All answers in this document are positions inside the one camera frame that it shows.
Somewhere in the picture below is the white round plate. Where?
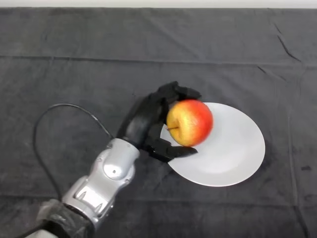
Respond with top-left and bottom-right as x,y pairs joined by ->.
159,102 -> 266,187

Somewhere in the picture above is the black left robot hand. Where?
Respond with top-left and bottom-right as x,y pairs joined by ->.
116,81 -> 202,163

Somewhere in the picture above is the black cloth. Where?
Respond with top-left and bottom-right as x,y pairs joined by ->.
0,6 -> 317,238

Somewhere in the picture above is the red yellow apple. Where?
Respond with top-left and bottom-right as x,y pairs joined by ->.
166,99 -> 214,147

